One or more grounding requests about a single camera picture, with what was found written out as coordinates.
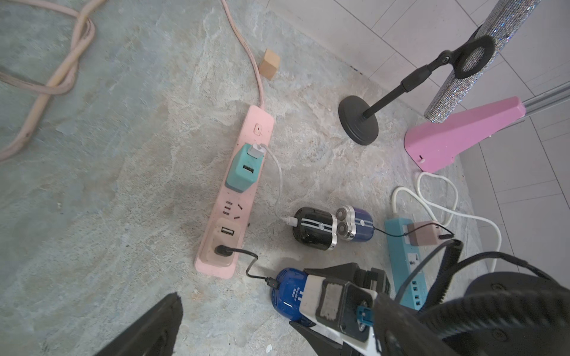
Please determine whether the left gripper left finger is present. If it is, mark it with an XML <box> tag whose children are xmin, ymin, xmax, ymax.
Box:
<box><xmin>96</xmin><ymin>292</ymin><xmax>183</xmax><ymax>356</ymax></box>

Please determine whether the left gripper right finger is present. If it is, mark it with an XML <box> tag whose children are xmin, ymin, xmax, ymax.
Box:
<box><xmin>373</xmin><ymin>294</ymin><xmax>457</xmax><ymax>355</ymax></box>

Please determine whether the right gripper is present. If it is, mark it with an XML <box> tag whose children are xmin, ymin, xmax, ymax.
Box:
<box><xmin>304</xmin><ymin>263</ymin><xmax>391</xmax><ymax>295</ymax></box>

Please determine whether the black charging cable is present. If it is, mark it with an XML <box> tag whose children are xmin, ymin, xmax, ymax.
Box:
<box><xmin>214</xmin><ymin>244</ymin><xmax>281</xmax><ymax>289</ymax></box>

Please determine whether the pink power strip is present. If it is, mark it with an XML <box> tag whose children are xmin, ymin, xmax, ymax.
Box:
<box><xmin>194</xmin><ymin>105</ymin><xmax>275</xmax><ymax>279</ymax></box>

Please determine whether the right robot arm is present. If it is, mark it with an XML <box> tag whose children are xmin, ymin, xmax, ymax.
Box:
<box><xmin>292</xmin><ymin>240</ymin><xmax>569</xmax><ymax>355</ymax></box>

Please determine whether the blue shaver near teal strip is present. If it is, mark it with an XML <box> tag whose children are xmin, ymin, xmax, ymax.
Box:
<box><xmin>335</xmin><ymin>206</ymin><xmax>375</xmax><ymax>243</ymax></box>

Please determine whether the black electric shaver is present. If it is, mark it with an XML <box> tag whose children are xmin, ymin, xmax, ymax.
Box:
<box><xmin>292</xmin><ymin>207</ymin><xmax>338</xmax><ymax>251</ymax></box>

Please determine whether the teal power strip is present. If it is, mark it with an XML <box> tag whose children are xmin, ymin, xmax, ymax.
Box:
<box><xmin>384</xmin><ymin>218</ymin><xmax>428</xmax><ymax>311</ymax></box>

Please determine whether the pink USB charger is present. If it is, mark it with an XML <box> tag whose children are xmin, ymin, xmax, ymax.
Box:
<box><xmin>406</xmin><ymin>221</ymin><xmax>442</xmax><ymax>246</ymax></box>

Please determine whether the pink metronome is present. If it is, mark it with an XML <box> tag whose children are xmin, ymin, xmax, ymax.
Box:
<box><xmin>404</xmin><ymin>96</ymin><xmax>526</xmax><ymax>174</ymax></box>

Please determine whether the black microphone stand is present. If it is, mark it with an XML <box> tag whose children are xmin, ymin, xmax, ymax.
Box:
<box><xmin>338</xmin><ymin>35</ymin><xmax>495</xmax><ymax>145</ymax></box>

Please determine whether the teal USB charger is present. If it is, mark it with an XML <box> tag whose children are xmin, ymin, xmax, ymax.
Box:
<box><xmin>225</xmin><ymin>143</ymin><xmax>267</xmax><ymax>193</ymax></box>

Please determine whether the small wooden cube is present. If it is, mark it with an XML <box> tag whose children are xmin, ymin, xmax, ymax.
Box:
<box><xmin>258</xmin><ymin>48</ymin><xmax>281</xmax><ymax>80</ymax></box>

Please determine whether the glitter microphone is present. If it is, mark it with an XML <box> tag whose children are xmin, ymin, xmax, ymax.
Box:
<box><xmin>424</xmin><ymin>0</ymin><xmax>540</xmax><ymax>123</ymax></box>

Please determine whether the black cable to pink charger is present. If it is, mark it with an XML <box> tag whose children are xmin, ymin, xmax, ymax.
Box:
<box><xmin>372</xmin><ymin>224</ymin><xmax>456</xmax><ymax>241</ymax></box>

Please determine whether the white power strip cord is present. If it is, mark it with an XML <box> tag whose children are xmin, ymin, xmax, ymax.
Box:
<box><xmin>390</xmin><ymin>171</ymin><xmax>503</xmax><ymax>273</ymax></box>

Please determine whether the white charging cable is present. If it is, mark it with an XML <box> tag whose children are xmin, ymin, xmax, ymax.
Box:
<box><xmin>247</xmin><ymin>143</ymin><xmax>298</xmax><ymax>227</ymax></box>

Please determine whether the pink power strip cord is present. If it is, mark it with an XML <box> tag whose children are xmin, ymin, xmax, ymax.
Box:
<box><xmin>0</xmin><ymin>0</ymin><xmax>266</xmax><ymax>162</ymax></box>

